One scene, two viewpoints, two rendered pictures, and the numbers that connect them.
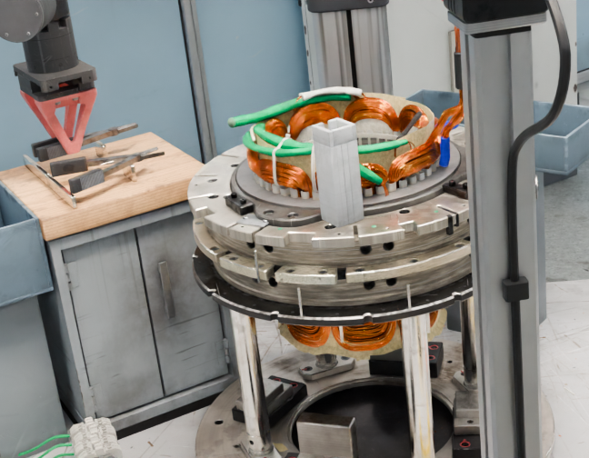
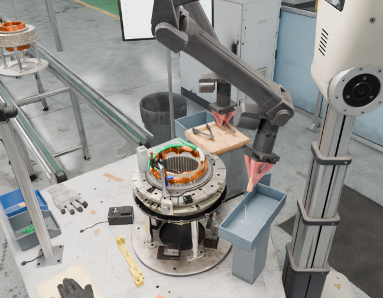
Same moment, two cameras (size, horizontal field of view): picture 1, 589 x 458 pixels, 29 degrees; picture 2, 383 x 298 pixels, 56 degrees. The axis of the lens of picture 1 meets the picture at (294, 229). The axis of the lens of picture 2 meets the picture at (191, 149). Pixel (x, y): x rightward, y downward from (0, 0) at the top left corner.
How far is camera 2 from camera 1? 152 cm
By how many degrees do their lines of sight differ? 74
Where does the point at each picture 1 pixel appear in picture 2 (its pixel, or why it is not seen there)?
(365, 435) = (183, 233)
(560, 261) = not seen: outside the picture
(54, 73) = (216, 104)
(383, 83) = (312, 188)
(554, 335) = (238, 285)
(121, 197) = (195, 139)
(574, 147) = (223, 233)
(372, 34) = (315, 169)
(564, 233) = not seen: outside the picture
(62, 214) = (188, 132)
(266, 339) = not seen: hidden behind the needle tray
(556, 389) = (201, 281)
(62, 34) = (219, 97)
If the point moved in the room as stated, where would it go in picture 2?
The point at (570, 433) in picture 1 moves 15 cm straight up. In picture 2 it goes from (175, 281) to (173, 252)
